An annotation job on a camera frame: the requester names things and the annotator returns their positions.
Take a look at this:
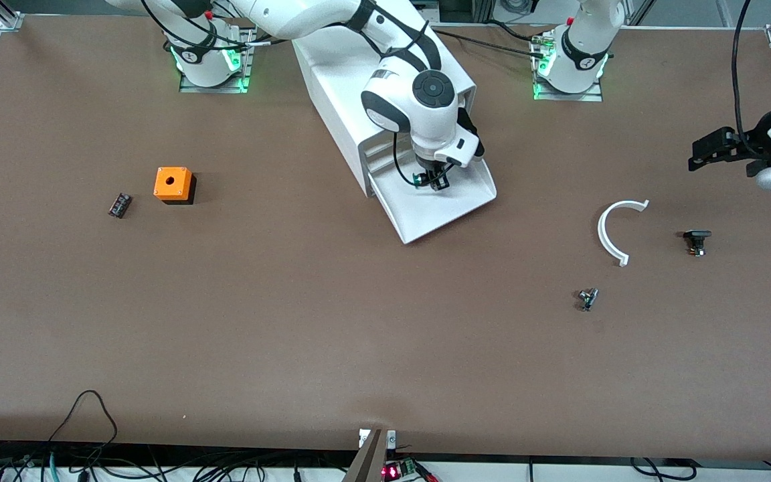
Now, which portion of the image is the circuit board with red light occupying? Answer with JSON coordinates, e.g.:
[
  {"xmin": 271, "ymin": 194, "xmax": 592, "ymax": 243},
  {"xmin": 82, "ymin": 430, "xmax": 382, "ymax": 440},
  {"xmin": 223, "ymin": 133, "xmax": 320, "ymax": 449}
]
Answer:
[{"xmin": 381, "ymin": 458, "xmax": 428, "ymax": 482}]

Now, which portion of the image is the black push button switch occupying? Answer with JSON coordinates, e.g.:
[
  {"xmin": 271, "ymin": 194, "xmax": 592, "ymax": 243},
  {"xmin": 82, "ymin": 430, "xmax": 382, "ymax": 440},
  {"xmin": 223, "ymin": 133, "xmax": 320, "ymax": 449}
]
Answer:
[{"xmin": 683, "ymin": 230, "xmax": 713, "ymax": 257}]

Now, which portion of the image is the white curved plastic clip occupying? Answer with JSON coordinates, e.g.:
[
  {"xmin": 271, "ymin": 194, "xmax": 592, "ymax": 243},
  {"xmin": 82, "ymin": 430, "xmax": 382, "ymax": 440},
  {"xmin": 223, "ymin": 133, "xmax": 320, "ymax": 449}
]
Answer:
[{"xmin": 597, "ymin": 199, "xmax": 651, "ymax": 268}]

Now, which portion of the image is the white lowest cabinet drawer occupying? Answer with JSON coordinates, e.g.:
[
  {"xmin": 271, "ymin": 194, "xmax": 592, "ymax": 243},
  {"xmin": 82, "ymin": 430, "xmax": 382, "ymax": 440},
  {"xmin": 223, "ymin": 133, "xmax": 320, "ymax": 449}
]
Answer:
[{"xmin": 367, "ymin": 158, "xmax": 499, "ymax": 246}]

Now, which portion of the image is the orange box with hole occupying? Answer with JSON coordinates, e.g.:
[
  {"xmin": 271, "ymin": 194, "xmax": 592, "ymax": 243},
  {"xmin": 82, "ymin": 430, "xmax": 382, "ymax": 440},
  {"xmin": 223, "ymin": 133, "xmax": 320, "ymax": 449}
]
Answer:
[{"xmin": 153, "ymin": 167, "xmax": 197, "ymax": 206}]

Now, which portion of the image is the black cable across table edge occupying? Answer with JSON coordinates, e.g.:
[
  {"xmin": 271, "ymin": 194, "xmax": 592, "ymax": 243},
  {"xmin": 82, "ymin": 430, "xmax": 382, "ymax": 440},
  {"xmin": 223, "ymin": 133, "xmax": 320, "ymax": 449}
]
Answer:
[{"xmin": 429, "ymin": 20, "xmax": 548, "ymax": 60}]

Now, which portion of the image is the thin black looped cable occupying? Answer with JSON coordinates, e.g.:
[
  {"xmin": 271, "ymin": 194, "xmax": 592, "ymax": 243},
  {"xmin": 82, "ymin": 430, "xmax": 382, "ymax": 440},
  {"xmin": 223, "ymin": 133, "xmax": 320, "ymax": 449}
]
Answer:
[{"xmin": 48, "ymin": 390, "xmax": 119, "ymax": 448}]

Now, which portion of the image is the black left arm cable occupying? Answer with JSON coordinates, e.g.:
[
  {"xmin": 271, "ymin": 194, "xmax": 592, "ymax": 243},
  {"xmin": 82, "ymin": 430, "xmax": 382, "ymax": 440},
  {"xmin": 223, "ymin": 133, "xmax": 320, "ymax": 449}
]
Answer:
[{"xmin": 732, "ymin": 0, "xmax": 771, "ymax": 158}]

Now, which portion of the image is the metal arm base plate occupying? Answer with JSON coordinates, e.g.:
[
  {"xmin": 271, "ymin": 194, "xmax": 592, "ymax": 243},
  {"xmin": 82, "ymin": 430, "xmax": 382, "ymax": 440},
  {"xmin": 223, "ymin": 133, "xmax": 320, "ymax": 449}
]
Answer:
[
  {"xmin": 179, "ymin": 19, "xmax": 257, "ymax": 94},
  {"xmin": 531, "ymin": 30, "xmax": 604, "ymax": 103}
]

